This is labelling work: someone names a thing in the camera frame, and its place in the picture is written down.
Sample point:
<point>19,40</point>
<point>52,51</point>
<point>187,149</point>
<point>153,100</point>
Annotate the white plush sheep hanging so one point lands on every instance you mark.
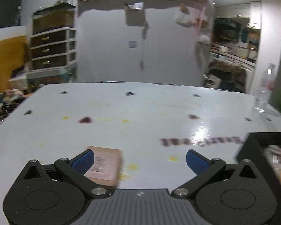
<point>204,39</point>

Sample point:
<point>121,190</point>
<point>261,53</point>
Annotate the clear water bottle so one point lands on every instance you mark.
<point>266,86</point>

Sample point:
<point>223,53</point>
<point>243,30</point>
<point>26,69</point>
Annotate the brown cardboard box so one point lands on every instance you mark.
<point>107,166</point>

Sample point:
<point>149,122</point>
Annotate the black open storage box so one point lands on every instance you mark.
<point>254,149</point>

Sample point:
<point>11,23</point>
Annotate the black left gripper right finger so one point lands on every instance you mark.
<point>209,172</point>

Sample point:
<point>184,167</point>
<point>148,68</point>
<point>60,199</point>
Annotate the white drawer cabinet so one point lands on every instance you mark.
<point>53,42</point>

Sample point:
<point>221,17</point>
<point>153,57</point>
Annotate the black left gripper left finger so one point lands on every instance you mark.
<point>63,179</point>

